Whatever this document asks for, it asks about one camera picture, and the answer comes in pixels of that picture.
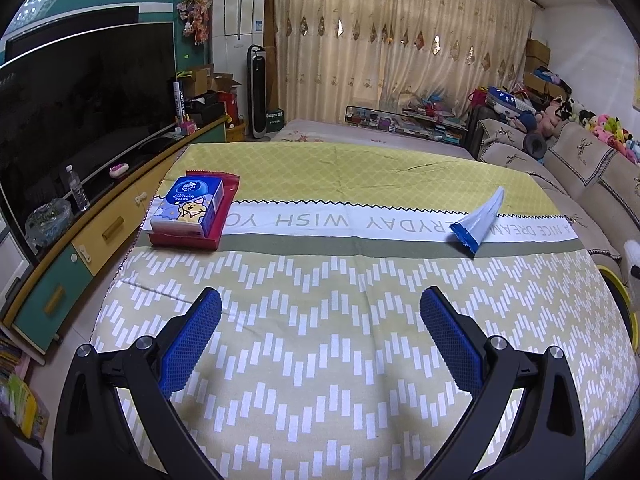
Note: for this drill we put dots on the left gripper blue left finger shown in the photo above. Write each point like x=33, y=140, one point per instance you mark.
x=184, y=338

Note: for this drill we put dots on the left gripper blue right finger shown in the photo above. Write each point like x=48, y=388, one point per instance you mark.
x=458, y=339

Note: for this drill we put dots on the yellow rimmed trash bin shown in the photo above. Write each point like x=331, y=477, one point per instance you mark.
x=623, y=302

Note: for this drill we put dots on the red tray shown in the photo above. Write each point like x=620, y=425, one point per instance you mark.
x=231, y=186

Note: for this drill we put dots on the white blue wrapper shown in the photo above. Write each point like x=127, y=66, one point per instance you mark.
x=472, y=229

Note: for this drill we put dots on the green patterned tablecloth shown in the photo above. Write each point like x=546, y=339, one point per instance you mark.
x=321, y=366

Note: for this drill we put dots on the blue tissue pack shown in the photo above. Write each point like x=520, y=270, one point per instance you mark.
x=190, y=206

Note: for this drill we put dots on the yellow green tv cabinet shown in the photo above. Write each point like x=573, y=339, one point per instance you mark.
x=40, y=303

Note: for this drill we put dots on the clear water bottle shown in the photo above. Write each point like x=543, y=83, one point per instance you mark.
x=77, y=189

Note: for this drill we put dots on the glass ashtray bowl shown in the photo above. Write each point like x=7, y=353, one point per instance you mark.
x=48, y=222

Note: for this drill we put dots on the white drawer cabinet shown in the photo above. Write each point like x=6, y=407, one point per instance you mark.
x=14, y=266

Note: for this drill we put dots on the beige sofa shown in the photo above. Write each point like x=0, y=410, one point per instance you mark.
x=594, y=186

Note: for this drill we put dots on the floral floor mat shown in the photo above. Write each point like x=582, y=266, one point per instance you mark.
x=301, y=130

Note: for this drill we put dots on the black tower fan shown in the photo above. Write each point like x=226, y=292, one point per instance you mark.
x=256, y=91

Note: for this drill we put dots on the black television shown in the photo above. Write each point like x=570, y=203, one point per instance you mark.
x=81, y=101

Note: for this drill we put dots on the beige curtain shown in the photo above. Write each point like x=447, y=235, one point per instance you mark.
x=385, y=53

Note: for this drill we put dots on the white standing air conditioner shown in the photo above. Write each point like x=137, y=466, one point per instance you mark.
x=236, y=25

